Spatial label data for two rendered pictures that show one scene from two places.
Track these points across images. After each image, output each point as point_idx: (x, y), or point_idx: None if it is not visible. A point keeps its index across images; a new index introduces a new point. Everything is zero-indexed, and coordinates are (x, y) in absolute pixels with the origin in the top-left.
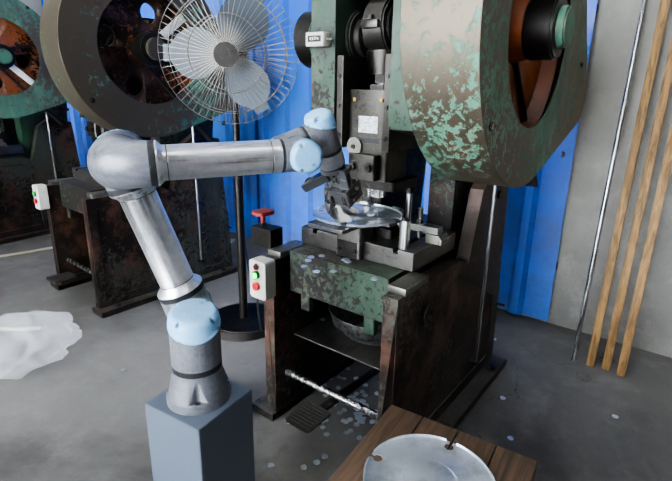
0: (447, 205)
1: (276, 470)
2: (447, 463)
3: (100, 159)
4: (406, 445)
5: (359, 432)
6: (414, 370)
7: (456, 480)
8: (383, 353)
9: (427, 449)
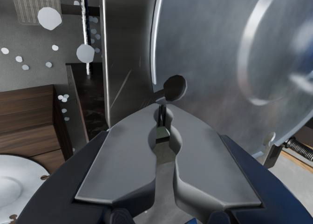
0: None
1: None
2: (27, 186)
3: None
4: (15, 163)
5: (99, 27)
6: None
7: (15, 200)
8: (81, 112)
9: (27, 173)
